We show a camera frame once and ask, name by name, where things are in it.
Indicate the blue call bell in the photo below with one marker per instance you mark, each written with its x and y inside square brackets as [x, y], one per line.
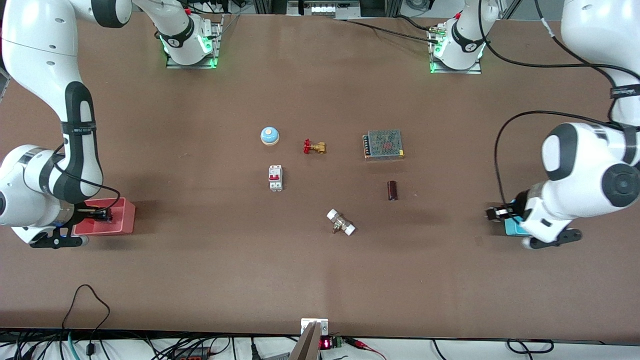
[269, 135]

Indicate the red clip lead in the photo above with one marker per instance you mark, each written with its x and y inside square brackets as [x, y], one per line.
[357, 343]

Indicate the metal mesh power supply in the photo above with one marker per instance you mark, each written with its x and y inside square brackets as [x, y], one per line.
[384, 144]

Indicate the pink plastic box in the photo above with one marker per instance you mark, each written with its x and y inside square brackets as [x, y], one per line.
[122, 225]

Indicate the cyan plastic box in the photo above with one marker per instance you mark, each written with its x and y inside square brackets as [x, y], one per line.
[512, 230]

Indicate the brown cylindrical capacitor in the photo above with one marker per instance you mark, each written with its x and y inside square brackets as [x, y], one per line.
[392, 190]

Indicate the grey rack device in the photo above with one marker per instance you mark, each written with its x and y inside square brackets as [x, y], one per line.
[322, 9]

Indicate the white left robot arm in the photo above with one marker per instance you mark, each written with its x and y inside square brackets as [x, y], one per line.
[590, 165]

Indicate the voltmeter module red digits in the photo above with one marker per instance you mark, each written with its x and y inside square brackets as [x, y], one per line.
[326, 343]

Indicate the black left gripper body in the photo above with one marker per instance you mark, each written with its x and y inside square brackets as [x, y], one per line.
[517, 205]

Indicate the white mounting bracket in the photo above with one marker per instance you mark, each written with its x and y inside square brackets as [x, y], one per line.
[322, 325]

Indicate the grey metal bar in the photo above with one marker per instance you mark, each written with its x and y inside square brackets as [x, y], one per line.
[306, 347]

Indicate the metal fitting white caps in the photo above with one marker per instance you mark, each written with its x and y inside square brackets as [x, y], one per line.
[341, 222]

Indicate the white circuit breaker red switch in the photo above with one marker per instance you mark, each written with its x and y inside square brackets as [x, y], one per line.
[275, 177]

